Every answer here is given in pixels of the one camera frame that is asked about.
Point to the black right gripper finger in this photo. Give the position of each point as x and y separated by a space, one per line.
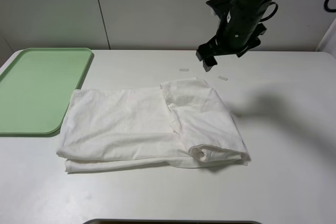
209 63
206 51

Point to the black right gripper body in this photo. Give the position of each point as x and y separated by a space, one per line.
232 42

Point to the white short sleeve shirt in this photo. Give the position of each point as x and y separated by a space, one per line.
182 123

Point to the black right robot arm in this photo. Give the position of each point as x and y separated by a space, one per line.
240 25

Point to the green plastic tray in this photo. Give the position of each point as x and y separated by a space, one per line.
36 88

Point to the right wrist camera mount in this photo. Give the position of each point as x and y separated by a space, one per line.
220 7

